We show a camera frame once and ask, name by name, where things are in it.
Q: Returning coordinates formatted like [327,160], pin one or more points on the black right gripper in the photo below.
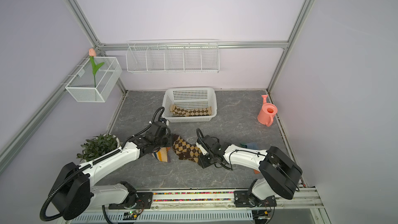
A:
[200,161]

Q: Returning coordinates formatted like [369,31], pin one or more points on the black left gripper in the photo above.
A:
[169,140]

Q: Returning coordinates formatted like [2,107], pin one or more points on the beige purple striped sock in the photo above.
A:
[162,154]

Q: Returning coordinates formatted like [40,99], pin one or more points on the dark brown argyle sock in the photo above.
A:
[185,150]

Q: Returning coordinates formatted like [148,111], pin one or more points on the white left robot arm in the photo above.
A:
[76,190]

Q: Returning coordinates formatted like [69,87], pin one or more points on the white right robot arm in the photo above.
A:
[281,176]

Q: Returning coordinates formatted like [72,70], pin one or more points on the white plastic perforated basket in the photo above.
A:
[189,98]

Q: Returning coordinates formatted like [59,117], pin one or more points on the green potted plant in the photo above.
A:
[98,146]

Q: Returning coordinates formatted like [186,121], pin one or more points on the pink watering can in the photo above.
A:
[267,113]

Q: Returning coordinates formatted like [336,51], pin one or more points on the pink artificial tulip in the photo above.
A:
[95,66]

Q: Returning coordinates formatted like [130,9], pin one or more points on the white wire wall basket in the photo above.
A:
[81,85]

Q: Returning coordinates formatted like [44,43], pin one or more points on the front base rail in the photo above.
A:
[192,197]

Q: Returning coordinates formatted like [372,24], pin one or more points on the white wire wall shelf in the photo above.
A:
[173,56]

